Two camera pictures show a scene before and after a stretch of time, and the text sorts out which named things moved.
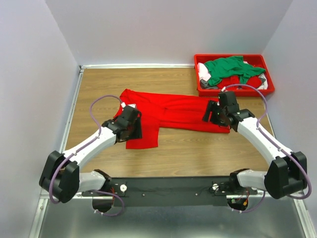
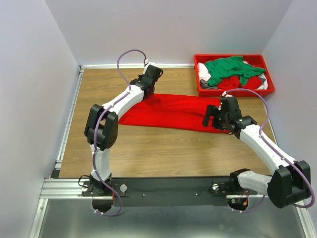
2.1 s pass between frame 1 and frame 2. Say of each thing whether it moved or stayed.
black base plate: stayed
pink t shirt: stayed
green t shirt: stayed
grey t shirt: stayed
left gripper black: moved
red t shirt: moved
